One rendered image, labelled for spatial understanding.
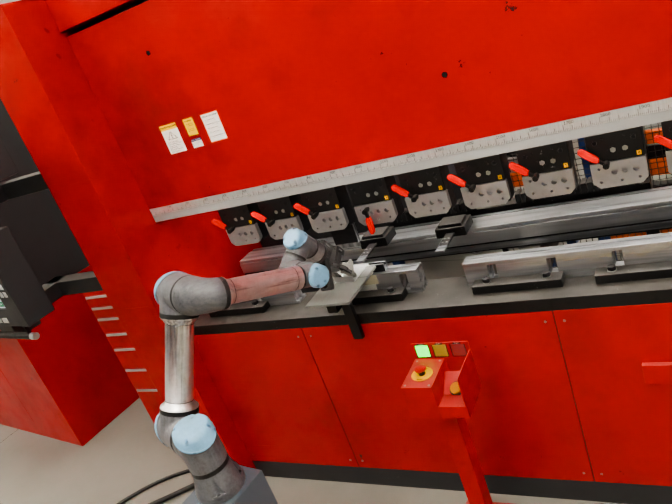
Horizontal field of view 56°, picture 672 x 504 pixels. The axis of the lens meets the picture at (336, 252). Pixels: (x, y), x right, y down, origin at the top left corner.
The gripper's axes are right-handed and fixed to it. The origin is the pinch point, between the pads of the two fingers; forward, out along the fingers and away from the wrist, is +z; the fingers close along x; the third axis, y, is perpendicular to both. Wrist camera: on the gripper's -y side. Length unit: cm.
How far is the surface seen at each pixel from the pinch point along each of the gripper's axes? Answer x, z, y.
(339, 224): -1.0, -10.4, 17.0
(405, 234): -8.2, 26.2, 27.1
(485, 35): -69, -45, 53
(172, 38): 38, -72, 68
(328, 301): -0.1, -9.6, -12.3
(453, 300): -38.3, 11.1, -7.5
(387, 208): -20.8, -10.5, 20.6
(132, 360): 165, 42, -22
